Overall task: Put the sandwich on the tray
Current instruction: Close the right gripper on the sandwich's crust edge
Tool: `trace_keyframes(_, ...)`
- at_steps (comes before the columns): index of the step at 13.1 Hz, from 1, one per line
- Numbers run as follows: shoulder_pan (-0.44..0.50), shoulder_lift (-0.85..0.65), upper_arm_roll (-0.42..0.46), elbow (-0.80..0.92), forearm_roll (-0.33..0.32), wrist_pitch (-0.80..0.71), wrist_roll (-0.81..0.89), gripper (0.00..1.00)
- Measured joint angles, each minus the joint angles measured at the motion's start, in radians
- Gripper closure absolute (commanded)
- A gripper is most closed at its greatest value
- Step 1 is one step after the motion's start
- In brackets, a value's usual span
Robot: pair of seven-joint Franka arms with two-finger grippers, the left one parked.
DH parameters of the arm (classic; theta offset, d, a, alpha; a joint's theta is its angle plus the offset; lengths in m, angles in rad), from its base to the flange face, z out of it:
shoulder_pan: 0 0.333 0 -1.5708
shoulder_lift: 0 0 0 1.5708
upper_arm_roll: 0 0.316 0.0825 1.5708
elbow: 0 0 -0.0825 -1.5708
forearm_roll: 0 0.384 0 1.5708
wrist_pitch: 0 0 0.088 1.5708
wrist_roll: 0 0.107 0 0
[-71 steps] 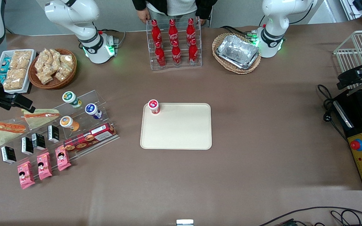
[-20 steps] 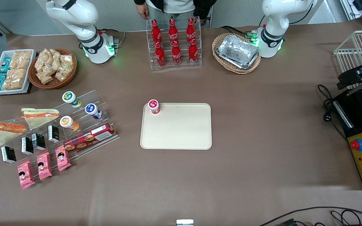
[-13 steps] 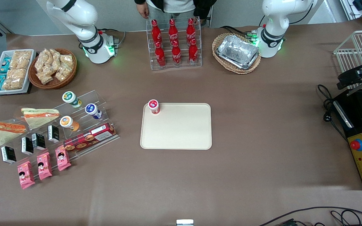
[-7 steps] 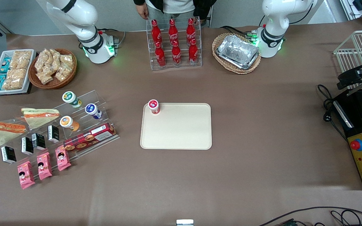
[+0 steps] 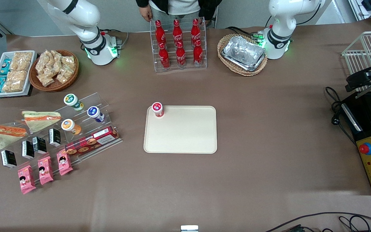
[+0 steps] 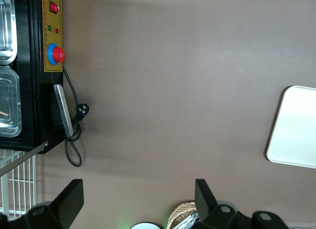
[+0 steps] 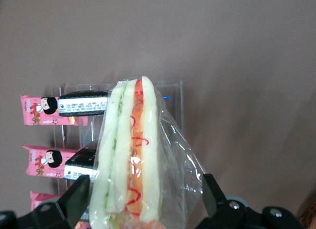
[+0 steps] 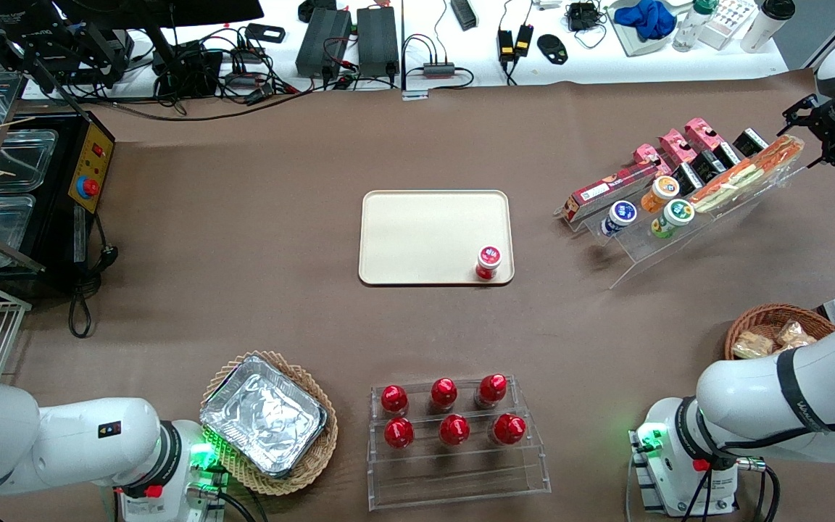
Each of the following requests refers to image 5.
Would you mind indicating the triangle sandwich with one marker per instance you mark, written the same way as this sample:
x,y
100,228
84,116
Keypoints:
x,y
10,135
43,119

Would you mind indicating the person's right forearm black sleeve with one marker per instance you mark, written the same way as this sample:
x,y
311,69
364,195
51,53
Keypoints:
x,y
142,4

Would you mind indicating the aluminium foil tray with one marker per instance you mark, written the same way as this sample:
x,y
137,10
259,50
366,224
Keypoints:
x,y
243,53

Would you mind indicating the beige plastic serving tray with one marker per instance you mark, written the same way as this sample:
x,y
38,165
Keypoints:
x,y
185,132

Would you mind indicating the person's left hand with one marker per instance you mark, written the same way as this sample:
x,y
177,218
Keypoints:
x,y
208,23

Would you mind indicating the person's right hand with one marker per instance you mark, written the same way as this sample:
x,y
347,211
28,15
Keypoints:
x,y
146,14

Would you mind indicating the silver flat metal bar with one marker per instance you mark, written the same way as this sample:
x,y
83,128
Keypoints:
x,y
362,93

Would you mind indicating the black sealing machine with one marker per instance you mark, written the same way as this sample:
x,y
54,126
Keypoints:
x,y
367,112

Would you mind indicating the small black drink carton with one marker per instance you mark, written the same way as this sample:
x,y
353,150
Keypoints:
x,y
9,159
28,149
55,137
39,145

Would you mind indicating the teal snack packet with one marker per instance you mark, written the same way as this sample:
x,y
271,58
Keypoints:
x,y
0,84
5,67

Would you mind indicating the rice cracker pack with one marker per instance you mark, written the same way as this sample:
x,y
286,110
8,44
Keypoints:
x,y
22,60
15,81

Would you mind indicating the pink snack packet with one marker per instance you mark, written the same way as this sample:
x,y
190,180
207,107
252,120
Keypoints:
x,y
26,179
64,162
45,170

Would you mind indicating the red emergency stop button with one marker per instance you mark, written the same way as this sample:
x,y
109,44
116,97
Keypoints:
x,y
364,149

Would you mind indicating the clear bag puffed snacks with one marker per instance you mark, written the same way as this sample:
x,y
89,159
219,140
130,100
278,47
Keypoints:
x,y
46,80
43,62
56,59
64,74
69,62

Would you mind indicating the orange lid yogurt cup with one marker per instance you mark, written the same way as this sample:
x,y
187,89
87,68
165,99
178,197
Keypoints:
x,y
68,125

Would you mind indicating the white rectangular dish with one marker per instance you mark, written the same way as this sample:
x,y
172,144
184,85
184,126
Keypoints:
x,y
32,64

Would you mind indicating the brown round wicker basket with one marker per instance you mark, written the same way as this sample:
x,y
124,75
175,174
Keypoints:
x,y
55,86

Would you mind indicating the green lid yogurt cup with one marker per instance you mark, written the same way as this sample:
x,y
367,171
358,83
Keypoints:
x,y
71,100

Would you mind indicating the red plaid cookie box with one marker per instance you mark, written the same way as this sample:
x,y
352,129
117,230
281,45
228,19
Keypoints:
x,y
92,141

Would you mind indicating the blue lid yogurt cup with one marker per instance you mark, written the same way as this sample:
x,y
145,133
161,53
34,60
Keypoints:
x,y
93,112

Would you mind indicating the clear acrylic stepped display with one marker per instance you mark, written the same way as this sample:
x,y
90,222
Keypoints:
x,y
92,98

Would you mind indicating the light woven wicker basket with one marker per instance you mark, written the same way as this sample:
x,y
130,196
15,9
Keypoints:
x,y
227,40

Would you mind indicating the clear acrylic bottle rack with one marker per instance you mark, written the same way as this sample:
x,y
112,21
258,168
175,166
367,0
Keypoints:
x,y
204,45

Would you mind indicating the red cola bottle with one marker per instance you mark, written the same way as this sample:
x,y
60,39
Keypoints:
x,y
177,32
181,56
164,58
195,31
198,55
160,33

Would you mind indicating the red lid yogurt cup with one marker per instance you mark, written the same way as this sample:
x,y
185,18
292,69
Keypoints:
x,y
157,109

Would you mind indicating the person torso white sweater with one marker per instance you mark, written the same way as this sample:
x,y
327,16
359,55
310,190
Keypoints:
x,y
175,6

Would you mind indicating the small white box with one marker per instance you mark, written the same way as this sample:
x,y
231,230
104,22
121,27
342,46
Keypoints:
x,y
189,228

